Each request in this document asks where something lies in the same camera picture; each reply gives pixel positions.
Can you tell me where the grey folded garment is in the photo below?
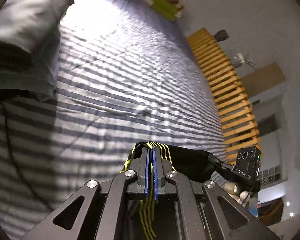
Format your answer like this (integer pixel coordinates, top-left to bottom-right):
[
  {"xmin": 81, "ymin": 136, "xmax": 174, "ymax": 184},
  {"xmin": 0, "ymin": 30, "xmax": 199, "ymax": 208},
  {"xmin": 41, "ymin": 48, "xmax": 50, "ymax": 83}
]
[{"xmin": 0, "ymin": 0, "xmax": 87, "ymax": 103}]

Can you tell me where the dark ceramic vase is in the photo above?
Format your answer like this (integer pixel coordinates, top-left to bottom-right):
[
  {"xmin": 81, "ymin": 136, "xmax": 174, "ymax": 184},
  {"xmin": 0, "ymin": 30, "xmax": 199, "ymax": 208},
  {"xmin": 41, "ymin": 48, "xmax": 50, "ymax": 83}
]
[{"xmin": 213, "ymin": 29, "xmax": 229, "ymax": 42}]

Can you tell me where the blue striped bed sheet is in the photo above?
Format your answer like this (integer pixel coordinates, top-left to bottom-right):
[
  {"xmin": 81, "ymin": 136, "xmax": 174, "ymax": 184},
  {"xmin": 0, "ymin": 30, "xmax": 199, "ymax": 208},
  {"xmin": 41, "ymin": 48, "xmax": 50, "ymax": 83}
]
[{"xmin": 0, "ymin": 0, "xmax": 228, "ymax": 240}]

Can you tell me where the person's right hand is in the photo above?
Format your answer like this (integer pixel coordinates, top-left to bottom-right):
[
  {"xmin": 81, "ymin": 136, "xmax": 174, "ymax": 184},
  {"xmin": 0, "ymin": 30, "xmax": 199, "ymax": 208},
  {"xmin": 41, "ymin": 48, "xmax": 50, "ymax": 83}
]
[{"xmin": 225, "ymin": 182, "xmax": 251, "ymax": 207}]

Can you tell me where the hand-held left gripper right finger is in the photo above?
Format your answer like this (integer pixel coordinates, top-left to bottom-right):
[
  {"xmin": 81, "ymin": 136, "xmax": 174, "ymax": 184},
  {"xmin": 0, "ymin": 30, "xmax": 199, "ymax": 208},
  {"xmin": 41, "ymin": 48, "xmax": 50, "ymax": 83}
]
[{"xmin": 152, "ymin": 147, "xmax": 279, "ymax": 240}]

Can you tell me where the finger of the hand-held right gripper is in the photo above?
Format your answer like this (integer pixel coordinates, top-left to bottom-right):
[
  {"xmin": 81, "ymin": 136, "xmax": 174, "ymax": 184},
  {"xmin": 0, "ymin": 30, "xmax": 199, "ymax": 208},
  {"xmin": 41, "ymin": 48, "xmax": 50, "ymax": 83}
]
[{"xmin": 207, "ymin": 153, "xmax": 237, "ymax": 172}]

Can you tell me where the wooden slatted bed rail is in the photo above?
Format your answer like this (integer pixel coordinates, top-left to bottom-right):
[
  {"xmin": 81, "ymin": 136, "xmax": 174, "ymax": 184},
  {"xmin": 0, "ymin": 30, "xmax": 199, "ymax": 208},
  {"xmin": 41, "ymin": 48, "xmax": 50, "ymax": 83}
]
[{"xmin": 186, "ymin": 27, "xmax": 263, "ymax": 163}]

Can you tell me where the black yellow striped garment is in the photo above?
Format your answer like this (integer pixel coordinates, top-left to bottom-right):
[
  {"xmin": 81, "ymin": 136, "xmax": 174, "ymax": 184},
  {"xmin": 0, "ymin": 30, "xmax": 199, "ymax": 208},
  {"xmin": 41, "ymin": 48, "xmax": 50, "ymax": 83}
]
[{"xmin": 119, "ymin": 141, "xmax": 218, "ymax": 240}]

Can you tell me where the wooden door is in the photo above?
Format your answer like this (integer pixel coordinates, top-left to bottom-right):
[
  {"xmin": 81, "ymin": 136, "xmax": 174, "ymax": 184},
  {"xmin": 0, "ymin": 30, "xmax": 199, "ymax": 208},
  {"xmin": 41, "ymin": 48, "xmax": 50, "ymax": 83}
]
[{"xmin": 240, "ymin": 62, "xmax": 287, "ymax": 97}]

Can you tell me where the thin black cable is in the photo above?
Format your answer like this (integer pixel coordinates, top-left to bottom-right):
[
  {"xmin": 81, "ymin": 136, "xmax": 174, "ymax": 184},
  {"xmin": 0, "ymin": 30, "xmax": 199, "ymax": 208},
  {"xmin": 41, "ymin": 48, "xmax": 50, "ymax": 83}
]
[{"xmin": 2, "ymin": 100, "xmax": 53, "ymax": 210}]

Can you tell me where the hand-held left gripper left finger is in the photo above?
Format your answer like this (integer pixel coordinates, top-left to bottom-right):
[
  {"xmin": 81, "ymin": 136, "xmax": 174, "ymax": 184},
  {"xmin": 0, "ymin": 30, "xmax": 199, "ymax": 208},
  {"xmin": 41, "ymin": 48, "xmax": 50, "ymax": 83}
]
[{"xmin": 20, "ymin": 147, "xmax": 151, "ymax": 240}]

